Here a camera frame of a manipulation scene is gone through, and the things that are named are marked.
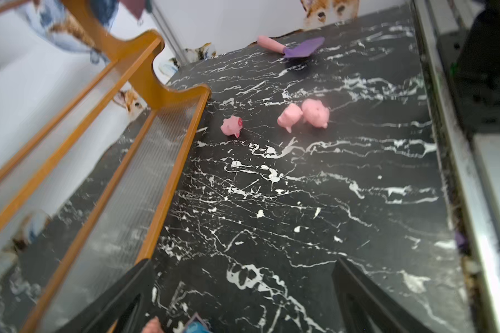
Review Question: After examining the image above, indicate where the purple spatula with pink handle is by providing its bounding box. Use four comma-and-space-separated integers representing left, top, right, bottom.
256, 35, 326, 60

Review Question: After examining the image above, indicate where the orange wooden two-tier shelf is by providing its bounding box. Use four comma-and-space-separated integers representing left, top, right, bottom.
0, 0, 212, 333

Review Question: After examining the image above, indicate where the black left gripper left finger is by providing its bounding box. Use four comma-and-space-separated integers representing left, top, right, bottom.
58, 259, 155, 332

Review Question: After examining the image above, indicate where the small pink pig toy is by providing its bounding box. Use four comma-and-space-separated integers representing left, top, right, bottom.
220, 115, 243, 138

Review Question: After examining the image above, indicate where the pink ice cream cone toy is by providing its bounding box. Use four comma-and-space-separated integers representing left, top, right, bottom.
141, 316, 164, 333

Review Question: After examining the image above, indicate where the blue pink ice cream toy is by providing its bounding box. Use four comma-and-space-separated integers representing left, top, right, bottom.
182, 313, 211, 333

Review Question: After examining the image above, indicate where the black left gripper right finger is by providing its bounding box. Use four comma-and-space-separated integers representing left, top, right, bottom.
332, 258, 431, 332

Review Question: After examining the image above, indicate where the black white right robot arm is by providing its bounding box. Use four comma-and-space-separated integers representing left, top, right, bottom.
437, 1, 500, 135

